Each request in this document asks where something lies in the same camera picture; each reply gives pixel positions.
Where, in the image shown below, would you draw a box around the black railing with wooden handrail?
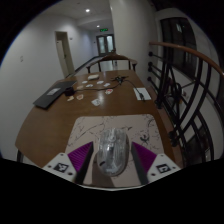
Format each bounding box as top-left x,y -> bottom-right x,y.
147,41 -> 224,164

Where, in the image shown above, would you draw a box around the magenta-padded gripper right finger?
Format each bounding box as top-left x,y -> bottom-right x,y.
130,141 -> 182,185

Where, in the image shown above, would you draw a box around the white paper sheet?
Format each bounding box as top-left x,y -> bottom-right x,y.
133,87 -> 153,101

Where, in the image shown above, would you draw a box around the black closed laptop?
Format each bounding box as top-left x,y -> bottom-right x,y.
32,79 -> 78,110

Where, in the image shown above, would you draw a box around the ceiling lights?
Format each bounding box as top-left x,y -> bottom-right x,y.
84,8 -> 101,29

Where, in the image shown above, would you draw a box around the transparent computer mouse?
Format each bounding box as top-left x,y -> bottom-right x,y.
95,127 -> 130,177

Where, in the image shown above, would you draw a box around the glass double door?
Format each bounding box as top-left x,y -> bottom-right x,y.
96,33 -> 115,56

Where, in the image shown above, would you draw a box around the wooden armchair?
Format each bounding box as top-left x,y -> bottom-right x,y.
85,52 -> 138,74

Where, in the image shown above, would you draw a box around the white side door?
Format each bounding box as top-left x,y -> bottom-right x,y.
54,30 -> 76,78

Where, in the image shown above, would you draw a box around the small black box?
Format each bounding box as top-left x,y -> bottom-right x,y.
64,86 -> 76,97

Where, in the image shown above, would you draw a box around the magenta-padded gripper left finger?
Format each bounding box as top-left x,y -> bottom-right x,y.
42,140 -> 95,185

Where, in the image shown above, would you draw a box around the dark lattice window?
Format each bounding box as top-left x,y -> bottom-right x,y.
159,17 -> 198,84

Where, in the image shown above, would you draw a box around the black cable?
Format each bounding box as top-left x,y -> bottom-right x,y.
82,75 -> 146,101

